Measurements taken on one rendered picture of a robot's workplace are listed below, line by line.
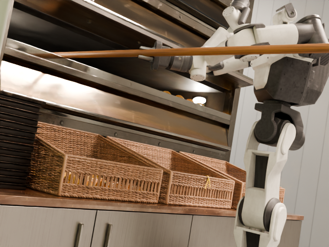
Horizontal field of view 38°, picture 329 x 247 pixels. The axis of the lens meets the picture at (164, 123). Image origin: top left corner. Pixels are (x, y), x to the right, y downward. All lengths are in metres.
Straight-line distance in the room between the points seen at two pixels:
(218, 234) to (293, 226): 0.85
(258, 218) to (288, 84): 0.57
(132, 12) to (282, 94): 1.03
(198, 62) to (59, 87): 0.71
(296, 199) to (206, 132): 1.93
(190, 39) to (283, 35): 1.25
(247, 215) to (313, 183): 2.81
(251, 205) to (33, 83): 1.10
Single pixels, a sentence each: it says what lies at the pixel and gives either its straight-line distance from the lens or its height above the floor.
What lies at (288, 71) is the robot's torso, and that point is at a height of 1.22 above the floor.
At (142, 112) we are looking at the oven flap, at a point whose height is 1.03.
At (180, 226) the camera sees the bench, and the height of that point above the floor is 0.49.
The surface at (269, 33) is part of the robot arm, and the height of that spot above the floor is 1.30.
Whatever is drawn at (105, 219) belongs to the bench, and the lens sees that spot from 1.89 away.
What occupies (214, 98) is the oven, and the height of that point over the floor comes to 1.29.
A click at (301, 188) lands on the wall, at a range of 4.92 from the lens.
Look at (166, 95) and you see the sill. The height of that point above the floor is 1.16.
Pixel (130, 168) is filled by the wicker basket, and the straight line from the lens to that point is 2.01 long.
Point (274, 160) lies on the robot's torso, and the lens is 2.04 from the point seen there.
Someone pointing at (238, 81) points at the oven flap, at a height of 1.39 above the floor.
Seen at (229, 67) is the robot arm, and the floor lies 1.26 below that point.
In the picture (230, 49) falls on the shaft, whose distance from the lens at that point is 1.74.
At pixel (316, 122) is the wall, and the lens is 4.94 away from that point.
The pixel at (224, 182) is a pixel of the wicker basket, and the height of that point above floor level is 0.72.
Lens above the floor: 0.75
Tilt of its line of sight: 5 degrees up
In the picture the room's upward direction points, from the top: 10 degrees clockwise
